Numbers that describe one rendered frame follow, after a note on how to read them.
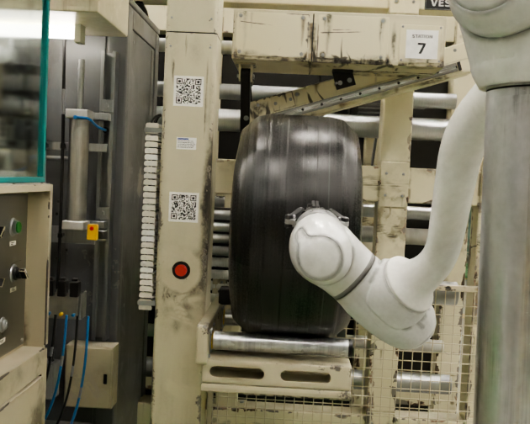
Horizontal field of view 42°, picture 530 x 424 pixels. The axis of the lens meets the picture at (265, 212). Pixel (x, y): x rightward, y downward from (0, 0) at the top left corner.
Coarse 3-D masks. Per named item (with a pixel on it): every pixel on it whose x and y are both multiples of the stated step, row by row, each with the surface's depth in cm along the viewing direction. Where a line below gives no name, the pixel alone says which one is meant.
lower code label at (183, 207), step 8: (176, 192) 173; (176, 200) 173; (184, 200) 173; (192, 200) 173; (176, 208) 173; (184, 208) 173; (192, 208) 173; (168, 216) 174; (176, 216) 174; (184, 216) 173; (192, 216) 173
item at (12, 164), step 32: (0, 0) 129; (32, 0) 145; (0, 32) 130; (32, 32) 146; (0, 64) 131; (32, 64) 146; (0, 96) 131; (32, 96) 147; (0, 128) 132; (32, 128) 148; (0, 160) 133; (32, 160) 149
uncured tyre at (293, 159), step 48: (240, 144) 165; (288, 144) 160; (336, 144) 160; (240, 192) 156; (288, 192) 153; (336, 192) 153; (240, 240) 155; (288, 240) 152; (240, 288) 158; (288, 288) 155
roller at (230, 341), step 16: (224, 336) 167; (240, 336) 167; (256, 336) 167; (272, 336) 168; (288, 336) 168; (304, 336) 168; (288, 352) 167; (304, 352) 167; (320, 352) 166; (336, 352) 166
